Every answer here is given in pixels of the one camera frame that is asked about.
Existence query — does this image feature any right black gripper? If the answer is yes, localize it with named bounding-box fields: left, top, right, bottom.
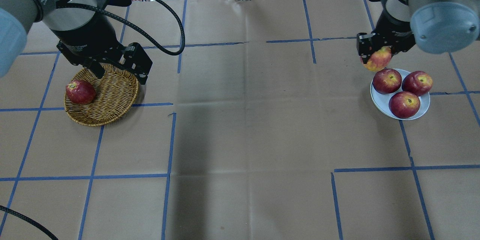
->
left=356, top=0, right=416, bottom=64

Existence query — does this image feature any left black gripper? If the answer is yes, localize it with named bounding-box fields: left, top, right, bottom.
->
left=56, top=0, right=153, bottom=85

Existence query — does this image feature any red yellow transferred apple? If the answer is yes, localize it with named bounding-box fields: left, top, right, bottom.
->
left=360, top=46, right=392, bottom=72

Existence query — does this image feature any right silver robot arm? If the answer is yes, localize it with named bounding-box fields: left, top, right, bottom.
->
left=357, top=0, right=480, bottom=63

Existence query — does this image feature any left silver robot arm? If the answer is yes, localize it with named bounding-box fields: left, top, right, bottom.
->
left=1, top=0, right=152, bottom=85

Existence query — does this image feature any red apple in basket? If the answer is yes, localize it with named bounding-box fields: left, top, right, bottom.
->
left=66, top=80, right=96, bottom=104

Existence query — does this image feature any red apple plate front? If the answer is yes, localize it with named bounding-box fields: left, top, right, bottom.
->
left=372, top=69, right=403, bottom=95

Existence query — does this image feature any red apple plate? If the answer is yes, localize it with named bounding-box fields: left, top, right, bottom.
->
left=372, top=69, right=403, bottom=95
left=388, top=91, right=421, bottom=119
left=402, top=70, right=433, bottom=96

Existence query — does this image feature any light blue plate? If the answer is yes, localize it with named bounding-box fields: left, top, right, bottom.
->
left=370, top=69, right=430, bottom=120

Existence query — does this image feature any red apple plate back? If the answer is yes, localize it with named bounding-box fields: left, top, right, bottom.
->
left=402, top=70, right=433, bottom=96

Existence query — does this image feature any red apple plate left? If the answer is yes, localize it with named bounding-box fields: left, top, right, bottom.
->
left=388, top=91, right=421, bottom=119

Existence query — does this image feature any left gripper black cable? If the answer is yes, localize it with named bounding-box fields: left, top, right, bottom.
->
left=56, top=0, right=186, bottom=56

